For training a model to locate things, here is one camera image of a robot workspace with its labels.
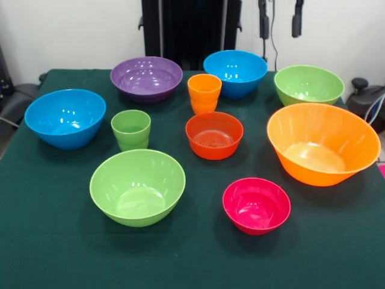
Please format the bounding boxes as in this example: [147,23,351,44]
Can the green plastic bowl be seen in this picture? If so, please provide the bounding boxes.
[89,149,186,228]
[274,64,345,107]

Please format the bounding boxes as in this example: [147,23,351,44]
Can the orange plastic cup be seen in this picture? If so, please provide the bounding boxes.
[187,73,223,115]

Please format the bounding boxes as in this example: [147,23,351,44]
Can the green plastic cup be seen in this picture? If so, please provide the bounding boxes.
[111,110,152,152]

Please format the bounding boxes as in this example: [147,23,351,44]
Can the red-orange plastic bowl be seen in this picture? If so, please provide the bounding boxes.
[185,111,244,161]

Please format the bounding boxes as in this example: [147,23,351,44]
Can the pink plastic bowl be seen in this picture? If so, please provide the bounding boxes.
[222,177,292,236]

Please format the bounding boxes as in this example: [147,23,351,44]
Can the dark grey chair base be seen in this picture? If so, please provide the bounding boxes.
[0,82,40,127]
[345,77,385,133]

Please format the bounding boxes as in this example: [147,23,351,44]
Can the dark green table cloth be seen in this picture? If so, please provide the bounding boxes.
[0,69,385,289]

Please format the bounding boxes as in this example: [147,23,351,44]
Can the blue plastic bowl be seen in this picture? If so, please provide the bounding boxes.
[24,89,106,151]
[203,49,268,99]

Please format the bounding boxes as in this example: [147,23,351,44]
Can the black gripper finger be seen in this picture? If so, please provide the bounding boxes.
[291,0,304,39]
[258,0,271,39]

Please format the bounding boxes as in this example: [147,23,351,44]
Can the large orange plastic bowl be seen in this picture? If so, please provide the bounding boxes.
[266,102,381,187]

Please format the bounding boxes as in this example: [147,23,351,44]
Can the purple plastic bowl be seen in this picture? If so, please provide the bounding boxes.
[109,56,183,105]

